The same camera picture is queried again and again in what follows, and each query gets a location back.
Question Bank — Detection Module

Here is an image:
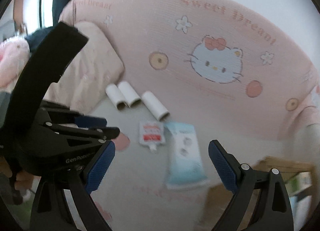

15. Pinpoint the person's left hand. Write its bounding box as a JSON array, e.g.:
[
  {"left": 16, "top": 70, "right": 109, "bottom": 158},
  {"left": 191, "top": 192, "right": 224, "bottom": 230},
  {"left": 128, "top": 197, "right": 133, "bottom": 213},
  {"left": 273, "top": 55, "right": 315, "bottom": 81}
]
[{"left": 0, "top": 158, "right": 35, "bottom": 202}]

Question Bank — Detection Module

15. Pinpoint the pink plush toy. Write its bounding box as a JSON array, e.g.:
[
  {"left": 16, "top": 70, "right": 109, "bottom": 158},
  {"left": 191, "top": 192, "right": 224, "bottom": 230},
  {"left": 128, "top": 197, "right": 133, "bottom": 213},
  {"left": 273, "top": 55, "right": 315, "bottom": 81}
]
[{"left": 0, "top": 38, "right": 30, "bottom": 89}]

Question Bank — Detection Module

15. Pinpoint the beige pillow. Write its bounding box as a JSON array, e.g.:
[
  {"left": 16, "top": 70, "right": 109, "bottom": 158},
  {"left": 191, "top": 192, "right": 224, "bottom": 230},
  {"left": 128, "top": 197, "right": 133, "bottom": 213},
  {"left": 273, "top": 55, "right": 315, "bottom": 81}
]
[{"left": 46, "top": 21, "right": 125, "bottom": 115}]

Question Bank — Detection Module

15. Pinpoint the cardboard box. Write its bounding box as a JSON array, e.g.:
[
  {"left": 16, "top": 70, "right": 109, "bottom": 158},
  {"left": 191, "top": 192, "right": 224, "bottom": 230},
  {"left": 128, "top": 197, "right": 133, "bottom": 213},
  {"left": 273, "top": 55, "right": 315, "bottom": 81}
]
[{"left": 205, "top": 156, "right": 317, "bottom": 231}]

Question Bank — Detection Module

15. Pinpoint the pink printed blanket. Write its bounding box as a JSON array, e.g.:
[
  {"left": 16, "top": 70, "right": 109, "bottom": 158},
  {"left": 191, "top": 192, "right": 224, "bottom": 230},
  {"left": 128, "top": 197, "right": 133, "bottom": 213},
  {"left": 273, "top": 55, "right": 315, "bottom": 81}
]
[{"left": 59, "top": 0, "right": 320, "bottom": 142}]

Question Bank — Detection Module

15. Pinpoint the light blue wipes packet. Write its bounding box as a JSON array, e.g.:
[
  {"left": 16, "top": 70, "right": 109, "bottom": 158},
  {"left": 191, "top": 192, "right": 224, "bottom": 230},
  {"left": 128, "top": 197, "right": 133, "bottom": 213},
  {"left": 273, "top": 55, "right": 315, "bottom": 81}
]
[{"left": 164, "top": 121, "right": 208, "bottom": 189}]

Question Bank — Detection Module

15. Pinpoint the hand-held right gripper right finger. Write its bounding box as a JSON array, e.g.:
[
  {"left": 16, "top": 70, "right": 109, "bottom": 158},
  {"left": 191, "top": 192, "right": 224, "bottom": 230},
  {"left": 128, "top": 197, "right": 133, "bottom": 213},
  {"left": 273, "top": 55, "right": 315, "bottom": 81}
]
[{"left": 208, "top": 139, "right": 294, "bottom": 231}]

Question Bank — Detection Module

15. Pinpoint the white paper roll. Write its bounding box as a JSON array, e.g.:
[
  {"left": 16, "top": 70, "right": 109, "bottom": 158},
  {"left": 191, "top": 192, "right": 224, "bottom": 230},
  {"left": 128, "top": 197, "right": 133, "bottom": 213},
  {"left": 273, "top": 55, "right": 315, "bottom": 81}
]
[
  {"left": 105, "top": 84, "right": 129, "bottom": 111},
  {"left": 141, "top": 91, "right": 170, "bottom": 122},
  {"left": 117, "top": 81, "right": 142, "bottom": 108}
]

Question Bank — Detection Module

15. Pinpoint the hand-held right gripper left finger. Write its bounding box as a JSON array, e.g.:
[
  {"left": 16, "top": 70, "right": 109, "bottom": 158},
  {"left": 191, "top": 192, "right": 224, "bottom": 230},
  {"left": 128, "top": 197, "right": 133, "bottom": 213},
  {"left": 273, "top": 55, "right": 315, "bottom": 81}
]
[{"left": 30, "top": 140, "right": 117, "bottom": 231}]

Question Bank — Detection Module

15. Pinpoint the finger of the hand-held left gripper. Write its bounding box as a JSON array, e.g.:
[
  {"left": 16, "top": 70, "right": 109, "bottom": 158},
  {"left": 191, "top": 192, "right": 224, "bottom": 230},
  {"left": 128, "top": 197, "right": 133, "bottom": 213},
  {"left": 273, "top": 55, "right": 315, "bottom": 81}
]
[
  {"left": 47, "top": 123, "right": 121, "bottom": 147},
  {"left": 40, "top": 101, "right": 108, "bottom": 129}
]

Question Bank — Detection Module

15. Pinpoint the white and red sachet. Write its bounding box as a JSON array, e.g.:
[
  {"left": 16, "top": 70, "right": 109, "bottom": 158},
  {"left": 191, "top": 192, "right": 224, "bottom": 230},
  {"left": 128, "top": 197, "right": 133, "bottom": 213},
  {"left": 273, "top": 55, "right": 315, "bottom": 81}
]
[{"left": 138, "top": 121, "right": 165, "bottom": 153}]

